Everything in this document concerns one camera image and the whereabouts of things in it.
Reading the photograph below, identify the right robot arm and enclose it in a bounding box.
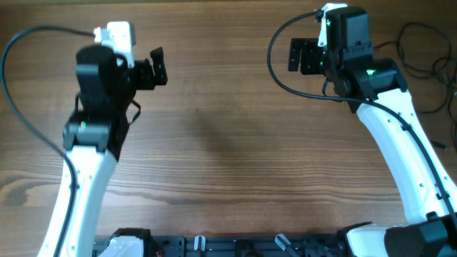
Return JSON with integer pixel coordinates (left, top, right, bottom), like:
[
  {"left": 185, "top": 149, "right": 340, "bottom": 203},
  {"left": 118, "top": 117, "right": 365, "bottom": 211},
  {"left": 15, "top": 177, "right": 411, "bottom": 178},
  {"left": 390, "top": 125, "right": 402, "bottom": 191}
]
[{"left": 288, "top": 3, "right": 456, "bottom": 256}]

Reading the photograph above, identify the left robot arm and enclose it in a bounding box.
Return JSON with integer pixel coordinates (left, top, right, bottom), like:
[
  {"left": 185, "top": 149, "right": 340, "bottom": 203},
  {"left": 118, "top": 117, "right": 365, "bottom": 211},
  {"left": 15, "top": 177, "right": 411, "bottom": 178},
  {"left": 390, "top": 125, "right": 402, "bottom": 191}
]
[{"left": 39, "top": 44, "right": 168, "bottom": 256}]

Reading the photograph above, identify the right camera cable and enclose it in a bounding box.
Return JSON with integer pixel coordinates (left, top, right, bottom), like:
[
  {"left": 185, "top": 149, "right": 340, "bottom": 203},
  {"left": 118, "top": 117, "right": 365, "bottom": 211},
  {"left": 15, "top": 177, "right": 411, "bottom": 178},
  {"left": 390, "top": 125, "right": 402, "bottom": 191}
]
[{"left": 266, "top": 10, "right": 457, "bottom": 229}]

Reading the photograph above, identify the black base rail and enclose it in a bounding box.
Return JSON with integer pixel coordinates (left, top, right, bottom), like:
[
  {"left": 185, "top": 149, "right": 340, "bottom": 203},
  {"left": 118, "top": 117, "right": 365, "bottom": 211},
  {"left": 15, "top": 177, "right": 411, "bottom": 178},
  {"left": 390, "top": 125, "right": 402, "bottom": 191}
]
[{"left": 93, "top": 233, "right": 358, "bottom": 257}]

